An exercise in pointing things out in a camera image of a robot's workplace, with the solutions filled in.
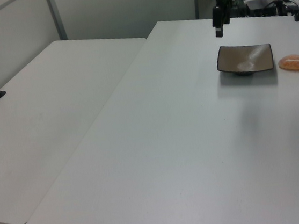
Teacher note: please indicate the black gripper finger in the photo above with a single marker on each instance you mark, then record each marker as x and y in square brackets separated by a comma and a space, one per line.
[217, 20]
[227, 16]

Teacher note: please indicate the square brown ceramic plate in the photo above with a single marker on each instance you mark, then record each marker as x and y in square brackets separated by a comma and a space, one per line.
[243, 58]

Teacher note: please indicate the orange bread roll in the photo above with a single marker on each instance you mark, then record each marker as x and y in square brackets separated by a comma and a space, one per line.
[294, 63]

